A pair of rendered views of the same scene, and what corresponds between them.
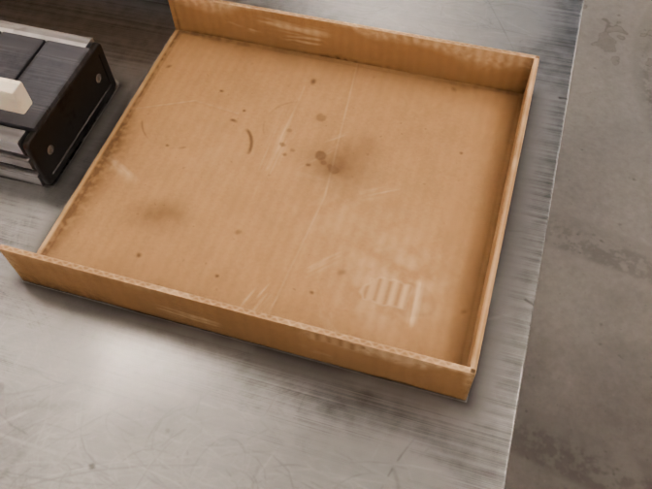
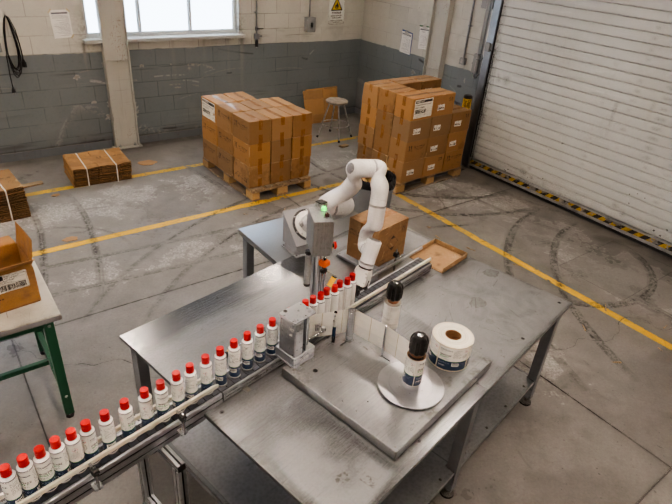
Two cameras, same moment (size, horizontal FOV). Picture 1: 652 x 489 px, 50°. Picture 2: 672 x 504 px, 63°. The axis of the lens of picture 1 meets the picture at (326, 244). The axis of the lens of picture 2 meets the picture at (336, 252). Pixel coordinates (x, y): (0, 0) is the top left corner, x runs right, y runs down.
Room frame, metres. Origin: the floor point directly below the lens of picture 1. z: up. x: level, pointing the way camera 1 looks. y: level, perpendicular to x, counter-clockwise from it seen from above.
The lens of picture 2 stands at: (-0.11, 3.21, 2.65)
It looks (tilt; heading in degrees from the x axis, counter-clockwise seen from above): 30 degrees down; 290
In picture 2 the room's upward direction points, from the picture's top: 5 degrees clockwise
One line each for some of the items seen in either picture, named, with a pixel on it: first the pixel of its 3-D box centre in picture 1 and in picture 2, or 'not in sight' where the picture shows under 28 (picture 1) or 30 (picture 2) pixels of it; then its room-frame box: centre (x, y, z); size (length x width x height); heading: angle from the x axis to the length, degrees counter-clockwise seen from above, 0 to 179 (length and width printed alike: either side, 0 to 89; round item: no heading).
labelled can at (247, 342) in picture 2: not in sight; (247, 350); (0.87, 1.56, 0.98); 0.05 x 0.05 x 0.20
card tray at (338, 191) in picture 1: (293, 163); (438, 255); (0.32, 0.02, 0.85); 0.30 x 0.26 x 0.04; 70
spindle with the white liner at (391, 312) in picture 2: not in sight; (392, 306); (0.37, 0.98, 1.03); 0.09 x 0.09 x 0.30
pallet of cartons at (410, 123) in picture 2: not in sight; (413, 131); (1.38, -3.36, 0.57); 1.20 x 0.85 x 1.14; 61
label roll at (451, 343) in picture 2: not in sight; (450, 346); (0.04, 1.05, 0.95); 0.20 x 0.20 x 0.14
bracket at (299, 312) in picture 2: not in sight; (297, 312); (0.71, 1.39, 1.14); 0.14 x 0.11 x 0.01; 70
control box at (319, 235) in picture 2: not in sight; (319, 231); (0.77, 1.03, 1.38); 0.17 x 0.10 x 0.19; 125
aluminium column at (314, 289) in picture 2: not in sight; (317, 259); (0.81, 0.95, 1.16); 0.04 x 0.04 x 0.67; 70
